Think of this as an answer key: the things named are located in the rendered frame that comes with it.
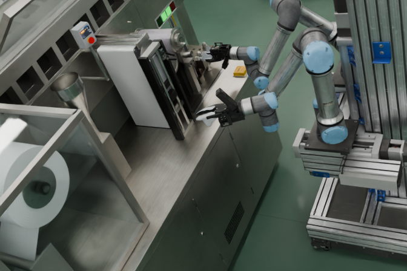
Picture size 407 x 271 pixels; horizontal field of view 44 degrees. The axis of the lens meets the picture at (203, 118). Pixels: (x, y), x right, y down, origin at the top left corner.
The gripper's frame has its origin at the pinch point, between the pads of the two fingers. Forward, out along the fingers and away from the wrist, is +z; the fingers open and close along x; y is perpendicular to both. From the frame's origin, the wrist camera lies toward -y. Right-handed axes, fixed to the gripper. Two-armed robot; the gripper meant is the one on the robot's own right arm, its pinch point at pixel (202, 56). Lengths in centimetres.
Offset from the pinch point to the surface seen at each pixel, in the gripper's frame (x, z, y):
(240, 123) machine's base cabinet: 14.0, -18.6, -38.9
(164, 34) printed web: 8.8, 12.4, 21.8
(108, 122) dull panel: 51, 41, -8
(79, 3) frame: 27, 41, 55
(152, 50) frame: 42, -5, 36
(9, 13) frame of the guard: 93, 2, 91
